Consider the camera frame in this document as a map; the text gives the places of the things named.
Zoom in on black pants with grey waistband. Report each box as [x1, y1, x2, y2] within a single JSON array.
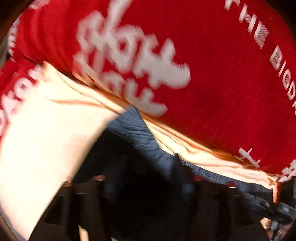
[[73, 108, 273, 240]]

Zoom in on cream sofa seat cover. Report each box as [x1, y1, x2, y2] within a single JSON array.
[[0, 61, 280, 241]]

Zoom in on red blanket with white lettering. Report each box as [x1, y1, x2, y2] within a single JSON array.
[[7, 1, 295, 183]]

